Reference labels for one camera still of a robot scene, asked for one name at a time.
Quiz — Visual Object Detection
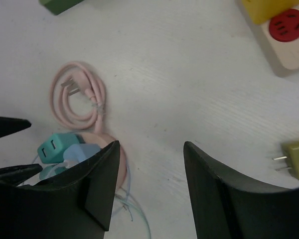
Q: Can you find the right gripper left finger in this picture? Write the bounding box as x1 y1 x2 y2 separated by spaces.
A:
0 141 120 239

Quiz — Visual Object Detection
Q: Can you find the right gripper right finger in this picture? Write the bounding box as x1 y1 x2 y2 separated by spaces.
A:
183 141 299 239

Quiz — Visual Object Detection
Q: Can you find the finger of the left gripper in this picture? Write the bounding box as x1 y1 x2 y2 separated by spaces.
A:
0 117 31 138
0 164 43 186

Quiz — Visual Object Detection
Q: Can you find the teal dual usb charger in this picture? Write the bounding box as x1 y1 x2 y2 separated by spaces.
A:
37 133 85 164

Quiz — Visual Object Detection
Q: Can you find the light blue charger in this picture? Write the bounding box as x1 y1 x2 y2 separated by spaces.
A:
63 143 101 168

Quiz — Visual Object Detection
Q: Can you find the olive yellow charger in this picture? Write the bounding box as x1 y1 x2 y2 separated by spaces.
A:
273 140 299 180

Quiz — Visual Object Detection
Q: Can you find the green power strip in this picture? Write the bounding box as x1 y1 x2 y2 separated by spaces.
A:
39 0 84 15

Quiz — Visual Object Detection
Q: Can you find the beige wooden power strip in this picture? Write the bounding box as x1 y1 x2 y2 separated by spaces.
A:
250 5 299 77

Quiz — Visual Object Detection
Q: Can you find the yellow cube adapter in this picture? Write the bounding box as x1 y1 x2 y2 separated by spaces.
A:
239 0 299 25

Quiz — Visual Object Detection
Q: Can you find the light blue thin cable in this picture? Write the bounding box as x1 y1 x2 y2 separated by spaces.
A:
27 154 151 239

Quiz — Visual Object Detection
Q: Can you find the pink socket cord with plug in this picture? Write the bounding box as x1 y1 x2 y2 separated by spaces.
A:
49 61 107 136

